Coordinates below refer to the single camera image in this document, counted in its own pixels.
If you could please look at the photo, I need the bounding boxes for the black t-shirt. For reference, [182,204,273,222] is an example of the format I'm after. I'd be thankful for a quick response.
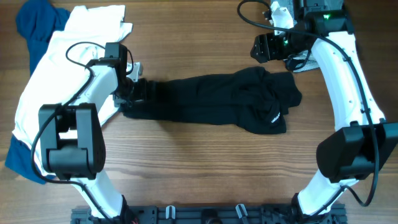
[121,67,302,134]

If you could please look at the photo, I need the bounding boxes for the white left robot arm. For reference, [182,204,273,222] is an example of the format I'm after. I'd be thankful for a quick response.
[30,42,147,223]

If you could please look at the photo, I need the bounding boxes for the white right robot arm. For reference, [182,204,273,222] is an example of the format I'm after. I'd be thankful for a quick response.
[251,4,397,222]

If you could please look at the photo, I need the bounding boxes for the light blue jeans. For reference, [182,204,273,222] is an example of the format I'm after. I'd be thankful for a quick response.
[284,0,344,73]

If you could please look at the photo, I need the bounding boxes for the white t-shirt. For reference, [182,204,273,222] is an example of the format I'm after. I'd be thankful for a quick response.
[12,4,134,177]

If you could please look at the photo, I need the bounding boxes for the blue t-shirt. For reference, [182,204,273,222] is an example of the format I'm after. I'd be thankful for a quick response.
[5,0,70,185]

